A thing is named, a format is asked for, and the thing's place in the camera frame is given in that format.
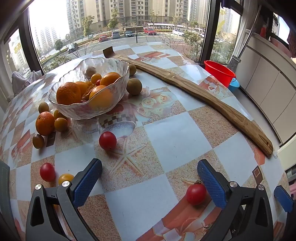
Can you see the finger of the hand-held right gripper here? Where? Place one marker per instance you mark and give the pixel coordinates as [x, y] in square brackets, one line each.
[284, 199]

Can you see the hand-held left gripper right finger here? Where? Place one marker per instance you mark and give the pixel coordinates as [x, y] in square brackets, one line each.
[211, 185]

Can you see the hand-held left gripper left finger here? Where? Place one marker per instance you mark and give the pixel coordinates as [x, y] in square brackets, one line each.
[86, 183]

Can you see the clear glass bowl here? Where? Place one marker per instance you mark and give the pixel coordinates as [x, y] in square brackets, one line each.
[69, 111]

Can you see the pink plastic stool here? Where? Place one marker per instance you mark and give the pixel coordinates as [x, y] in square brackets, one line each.
[293, 188]

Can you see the grey plastic box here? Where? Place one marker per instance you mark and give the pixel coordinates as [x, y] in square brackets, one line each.
[291, 176]

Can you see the white low unit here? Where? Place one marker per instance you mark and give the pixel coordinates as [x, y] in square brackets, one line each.
[288, 155]

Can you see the yellow-brown round fruit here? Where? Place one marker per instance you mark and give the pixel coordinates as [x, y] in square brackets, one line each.
[57, 114]
[61, 125]

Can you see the olive round fruit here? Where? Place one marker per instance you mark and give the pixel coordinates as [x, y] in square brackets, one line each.
[38, 141]

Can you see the checkered printed tablecloth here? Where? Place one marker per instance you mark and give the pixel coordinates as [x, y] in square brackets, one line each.
[161, 139]

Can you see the brown-green round fruit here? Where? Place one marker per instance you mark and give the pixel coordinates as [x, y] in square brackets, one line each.
[43, 107]
[132, 70]
[134, 86]

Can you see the smooth orange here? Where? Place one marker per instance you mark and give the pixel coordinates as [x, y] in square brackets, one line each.
[101, 97]
[82, 87]
[110, 78]

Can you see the long curved wooden board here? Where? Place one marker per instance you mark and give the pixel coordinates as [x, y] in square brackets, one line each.
[208, 97]

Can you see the dried orange peel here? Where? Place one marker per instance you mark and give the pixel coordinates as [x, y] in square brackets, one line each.
[87, 92]

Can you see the large textured orange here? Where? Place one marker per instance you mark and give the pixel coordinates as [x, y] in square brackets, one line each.
[68, 93]

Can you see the blue plastic basin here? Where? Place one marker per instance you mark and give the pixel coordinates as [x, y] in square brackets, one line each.
[234, 85]

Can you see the brown round fruit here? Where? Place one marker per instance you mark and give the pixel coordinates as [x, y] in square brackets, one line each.
[90, 71]

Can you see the red plastic bucket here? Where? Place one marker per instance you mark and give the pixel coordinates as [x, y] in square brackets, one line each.
[219, 73]

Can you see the white cabinet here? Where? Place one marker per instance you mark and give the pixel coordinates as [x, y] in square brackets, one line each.
[266, 81]

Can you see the white crumpled cloth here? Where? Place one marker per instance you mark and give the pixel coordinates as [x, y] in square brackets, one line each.
[22, 81]

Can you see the black window frame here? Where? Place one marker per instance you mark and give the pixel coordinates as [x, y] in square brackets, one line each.
[212, 34]

